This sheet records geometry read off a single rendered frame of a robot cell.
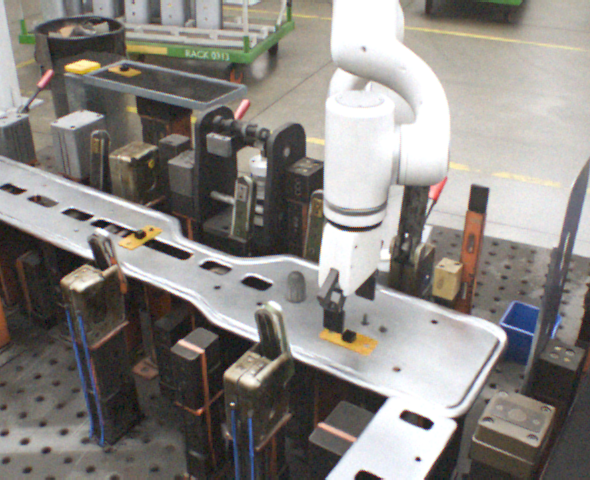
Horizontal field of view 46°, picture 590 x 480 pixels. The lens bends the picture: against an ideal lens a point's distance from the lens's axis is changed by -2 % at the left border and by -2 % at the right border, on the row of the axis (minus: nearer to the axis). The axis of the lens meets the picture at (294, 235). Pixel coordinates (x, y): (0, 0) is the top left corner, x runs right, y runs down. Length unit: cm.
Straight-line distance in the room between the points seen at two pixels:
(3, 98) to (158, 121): 347
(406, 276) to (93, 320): 51
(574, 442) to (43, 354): 108
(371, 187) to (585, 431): 40
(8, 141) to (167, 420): 79
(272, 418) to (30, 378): 67
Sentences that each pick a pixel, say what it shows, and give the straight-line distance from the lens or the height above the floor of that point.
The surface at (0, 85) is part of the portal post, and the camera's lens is 503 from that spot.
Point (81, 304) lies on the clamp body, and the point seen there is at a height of 101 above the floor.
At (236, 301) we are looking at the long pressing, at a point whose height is 100.
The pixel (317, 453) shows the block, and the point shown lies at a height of 96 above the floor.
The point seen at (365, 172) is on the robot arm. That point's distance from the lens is 87.
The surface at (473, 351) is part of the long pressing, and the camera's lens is 108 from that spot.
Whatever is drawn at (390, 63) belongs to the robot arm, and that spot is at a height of 140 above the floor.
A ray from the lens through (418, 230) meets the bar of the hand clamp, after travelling 115.
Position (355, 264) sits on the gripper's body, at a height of 116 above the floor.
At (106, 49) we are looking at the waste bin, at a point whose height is 63.
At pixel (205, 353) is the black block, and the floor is 98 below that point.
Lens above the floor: 167
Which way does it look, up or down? 31 degrees down
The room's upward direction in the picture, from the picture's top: straight up
